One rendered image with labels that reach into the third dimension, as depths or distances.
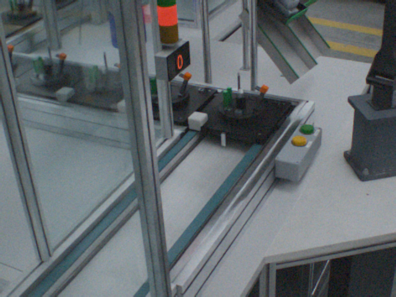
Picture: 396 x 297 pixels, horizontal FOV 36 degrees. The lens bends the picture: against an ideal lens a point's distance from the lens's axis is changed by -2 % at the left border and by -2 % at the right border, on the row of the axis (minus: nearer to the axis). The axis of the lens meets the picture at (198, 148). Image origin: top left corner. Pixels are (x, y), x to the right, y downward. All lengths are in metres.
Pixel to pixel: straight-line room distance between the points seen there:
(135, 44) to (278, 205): 0.90
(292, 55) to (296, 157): 0.51
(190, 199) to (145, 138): 0.68
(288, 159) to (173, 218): 0.36
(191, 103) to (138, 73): 1.07
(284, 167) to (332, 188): 0.16
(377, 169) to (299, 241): 0.37
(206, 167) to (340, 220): 0.40
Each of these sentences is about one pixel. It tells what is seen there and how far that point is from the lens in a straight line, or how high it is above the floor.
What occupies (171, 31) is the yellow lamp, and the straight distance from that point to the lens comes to 1.64.
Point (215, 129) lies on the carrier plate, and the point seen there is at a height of 0.97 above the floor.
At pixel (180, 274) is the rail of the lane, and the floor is 0.95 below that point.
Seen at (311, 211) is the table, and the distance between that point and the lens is 1.67.
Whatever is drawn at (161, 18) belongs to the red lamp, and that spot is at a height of 1.33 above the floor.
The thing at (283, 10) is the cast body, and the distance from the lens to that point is 1.98.
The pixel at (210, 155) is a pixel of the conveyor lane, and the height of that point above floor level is 0.92.
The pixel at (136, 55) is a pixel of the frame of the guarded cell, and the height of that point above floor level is 1.53.
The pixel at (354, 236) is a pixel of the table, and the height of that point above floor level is 0.86.
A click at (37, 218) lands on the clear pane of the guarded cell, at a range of 0.80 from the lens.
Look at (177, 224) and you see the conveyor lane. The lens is 1.54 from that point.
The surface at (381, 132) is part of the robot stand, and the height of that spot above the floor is 1.01.
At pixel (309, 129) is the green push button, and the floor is 0.97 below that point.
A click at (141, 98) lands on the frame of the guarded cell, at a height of 1.46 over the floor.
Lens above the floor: 1.87
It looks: 31 degrees down
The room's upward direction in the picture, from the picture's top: 4 degrees counter-clockwise
